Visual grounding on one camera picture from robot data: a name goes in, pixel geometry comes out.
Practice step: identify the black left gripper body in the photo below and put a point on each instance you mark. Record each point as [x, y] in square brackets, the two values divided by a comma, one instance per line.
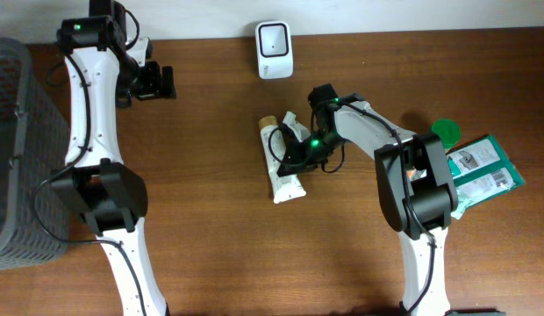
[150, 83]

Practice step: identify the grey plastic mesh basket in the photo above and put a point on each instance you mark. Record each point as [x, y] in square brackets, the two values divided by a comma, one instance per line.
[33, 141]

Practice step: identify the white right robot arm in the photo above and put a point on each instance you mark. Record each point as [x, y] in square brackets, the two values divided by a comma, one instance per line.
[415, 186]

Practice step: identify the green lid jar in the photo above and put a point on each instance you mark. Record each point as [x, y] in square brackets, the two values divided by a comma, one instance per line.
[448, 131]

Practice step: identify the mint green tissue pack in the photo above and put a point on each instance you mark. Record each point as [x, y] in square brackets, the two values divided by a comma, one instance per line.
[464, 202]

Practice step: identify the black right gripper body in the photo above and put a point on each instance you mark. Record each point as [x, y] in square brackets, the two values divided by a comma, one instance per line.
[294, 152]

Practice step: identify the orange Kleenex tissue pack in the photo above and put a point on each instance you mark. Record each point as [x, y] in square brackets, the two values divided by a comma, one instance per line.
[413, 174]

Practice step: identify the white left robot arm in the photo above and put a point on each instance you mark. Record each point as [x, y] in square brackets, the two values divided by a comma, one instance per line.
[106, 72]

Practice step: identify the green wipes pack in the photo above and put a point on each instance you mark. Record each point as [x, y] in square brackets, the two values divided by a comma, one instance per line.
[482, 170]

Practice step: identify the white barcode scanner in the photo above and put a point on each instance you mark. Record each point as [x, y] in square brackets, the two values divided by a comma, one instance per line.
[274, 50]

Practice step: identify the white cream tube gold cap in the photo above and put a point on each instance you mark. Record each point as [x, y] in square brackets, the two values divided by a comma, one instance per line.
[285, 188]

